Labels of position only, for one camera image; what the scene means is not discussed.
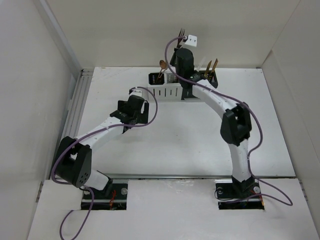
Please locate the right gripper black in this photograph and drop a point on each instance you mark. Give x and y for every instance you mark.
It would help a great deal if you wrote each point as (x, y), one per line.
(173, 56)

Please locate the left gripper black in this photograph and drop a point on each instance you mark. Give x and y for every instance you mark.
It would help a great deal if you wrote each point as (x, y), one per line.
(141, 118)

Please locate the large copper spoon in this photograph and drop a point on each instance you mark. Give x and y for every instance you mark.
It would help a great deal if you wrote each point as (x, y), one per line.
(163, 67)

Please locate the gold knife black handle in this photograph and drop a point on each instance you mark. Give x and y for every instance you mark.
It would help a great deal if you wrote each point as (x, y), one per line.
(212, 75)

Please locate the white chopstick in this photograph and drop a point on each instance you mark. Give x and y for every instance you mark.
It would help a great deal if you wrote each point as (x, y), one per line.
(200, 64)

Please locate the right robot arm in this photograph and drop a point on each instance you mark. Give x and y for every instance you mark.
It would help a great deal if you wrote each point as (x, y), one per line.
(235, 119)

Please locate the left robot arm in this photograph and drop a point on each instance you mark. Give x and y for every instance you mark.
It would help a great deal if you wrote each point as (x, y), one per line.
(75, 155)

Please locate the black utensil holder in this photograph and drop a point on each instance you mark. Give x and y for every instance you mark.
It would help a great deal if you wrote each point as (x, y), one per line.
(187, 91)

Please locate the white utensil holder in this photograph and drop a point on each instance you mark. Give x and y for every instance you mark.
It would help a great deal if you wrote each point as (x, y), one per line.
(164, 88)

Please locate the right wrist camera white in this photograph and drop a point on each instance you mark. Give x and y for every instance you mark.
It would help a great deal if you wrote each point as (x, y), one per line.
(190, 40)

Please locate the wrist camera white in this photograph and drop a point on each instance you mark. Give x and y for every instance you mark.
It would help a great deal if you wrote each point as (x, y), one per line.
(190, 40)
(135, 94)

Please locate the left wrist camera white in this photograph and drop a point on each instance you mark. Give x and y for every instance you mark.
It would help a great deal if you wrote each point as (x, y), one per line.
(135, 94)

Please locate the front aluminium rail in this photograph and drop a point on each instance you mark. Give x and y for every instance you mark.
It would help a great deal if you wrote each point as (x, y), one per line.
(164, 176)

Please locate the aluminium rail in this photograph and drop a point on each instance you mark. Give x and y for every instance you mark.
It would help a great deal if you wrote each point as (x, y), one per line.
(74, 110)
(164, 176)

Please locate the aluminium rail left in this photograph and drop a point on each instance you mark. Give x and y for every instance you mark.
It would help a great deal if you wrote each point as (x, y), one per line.
(74, 110)

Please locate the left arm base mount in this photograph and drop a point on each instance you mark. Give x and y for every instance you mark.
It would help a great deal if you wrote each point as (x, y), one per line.
(116, 200)

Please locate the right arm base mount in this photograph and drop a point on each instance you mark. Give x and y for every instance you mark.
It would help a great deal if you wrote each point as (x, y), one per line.
(229, 198)

